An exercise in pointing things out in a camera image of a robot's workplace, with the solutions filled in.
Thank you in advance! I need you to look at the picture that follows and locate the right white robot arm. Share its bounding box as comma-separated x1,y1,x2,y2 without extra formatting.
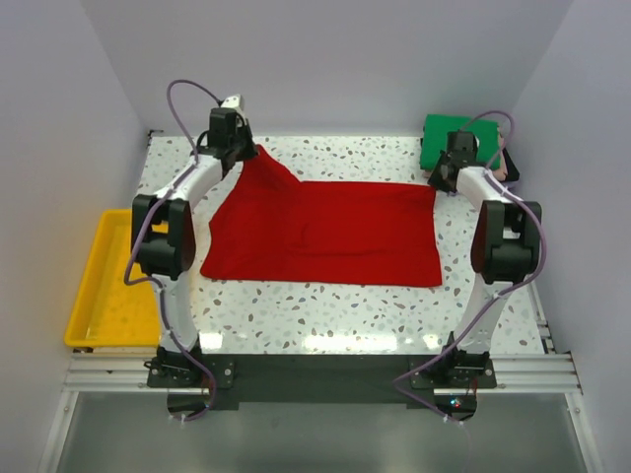
428,130,543,387

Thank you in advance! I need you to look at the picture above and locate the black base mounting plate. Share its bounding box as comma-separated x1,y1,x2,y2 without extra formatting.
144,350,497,420

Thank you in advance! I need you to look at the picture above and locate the folded pink t shirt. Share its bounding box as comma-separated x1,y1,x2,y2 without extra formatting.
422,128,509,181

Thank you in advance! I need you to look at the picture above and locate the folded green t shirt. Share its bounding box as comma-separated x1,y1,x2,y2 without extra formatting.
420,114,499,170

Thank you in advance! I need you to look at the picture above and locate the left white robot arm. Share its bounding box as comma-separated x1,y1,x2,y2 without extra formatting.
130,95,257,386

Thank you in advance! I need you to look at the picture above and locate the aluminium frame rail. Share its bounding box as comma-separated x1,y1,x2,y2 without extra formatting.
36,188,605,473

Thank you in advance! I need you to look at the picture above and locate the yellow plastic bin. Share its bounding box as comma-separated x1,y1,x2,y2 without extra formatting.
64,209,161,349

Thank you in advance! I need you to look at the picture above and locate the folded black t shirt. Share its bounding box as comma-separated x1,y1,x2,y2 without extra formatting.
502,149,521,184

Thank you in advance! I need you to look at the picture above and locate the red t shirt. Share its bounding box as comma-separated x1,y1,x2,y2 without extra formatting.
200,147,443,288

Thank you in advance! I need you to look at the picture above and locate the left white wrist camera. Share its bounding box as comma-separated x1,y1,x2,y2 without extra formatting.
220,94,245,118

